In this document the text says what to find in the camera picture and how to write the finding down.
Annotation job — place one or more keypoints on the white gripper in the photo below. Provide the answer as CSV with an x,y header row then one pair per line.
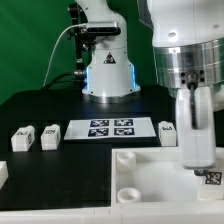
x,y
198,145

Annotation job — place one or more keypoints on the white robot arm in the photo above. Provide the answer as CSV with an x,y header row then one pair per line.
x,y
188,50

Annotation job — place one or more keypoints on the white front fence bar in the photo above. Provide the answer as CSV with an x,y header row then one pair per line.
x,y
204,212

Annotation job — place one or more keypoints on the white marker sheet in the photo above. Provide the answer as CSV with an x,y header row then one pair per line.
x,y
110,128

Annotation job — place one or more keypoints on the white left obstacle block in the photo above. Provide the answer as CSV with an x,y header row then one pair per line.
x,y
3,173

